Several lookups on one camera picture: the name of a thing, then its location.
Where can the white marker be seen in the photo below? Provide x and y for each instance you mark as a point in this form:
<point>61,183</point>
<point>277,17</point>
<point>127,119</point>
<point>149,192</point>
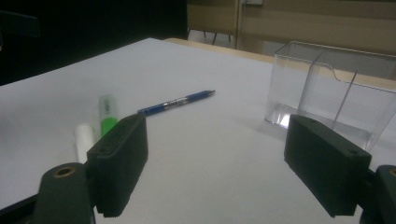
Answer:
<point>84,140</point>

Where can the black metal leg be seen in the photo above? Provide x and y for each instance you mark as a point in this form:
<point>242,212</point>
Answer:
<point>214,37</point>

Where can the light wooden desk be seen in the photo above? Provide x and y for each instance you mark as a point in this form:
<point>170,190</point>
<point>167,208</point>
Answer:
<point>311,21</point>

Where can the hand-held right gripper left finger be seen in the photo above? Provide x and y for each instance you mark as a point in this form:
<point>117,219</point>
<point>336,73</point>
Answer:
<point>118,161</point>

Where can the green highlighter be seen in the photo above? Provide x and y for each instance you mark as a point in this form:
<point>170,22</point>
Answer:
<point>108,123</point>

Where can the white board table cover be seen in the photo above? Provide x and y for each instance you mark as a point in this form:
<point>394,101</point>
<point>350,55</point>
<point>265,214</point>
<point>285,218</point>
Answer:
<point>202,140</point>

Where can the clear acrylic pen holder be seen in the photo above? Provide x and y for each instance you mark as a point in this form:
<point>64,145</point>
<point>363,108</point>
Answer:
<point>286,93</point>

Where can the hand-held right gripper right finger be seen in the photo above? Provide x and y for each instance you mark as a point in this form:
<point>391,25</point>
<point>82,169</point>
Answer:
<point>327,161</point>

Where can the black curtain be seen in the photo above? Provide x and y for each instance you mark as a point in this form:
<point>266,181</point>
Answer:
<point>77,31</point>

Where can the blue ballpoint pen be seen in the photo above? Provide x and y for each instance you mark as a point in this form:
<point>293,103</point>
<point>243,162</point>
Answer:
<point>155,109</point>

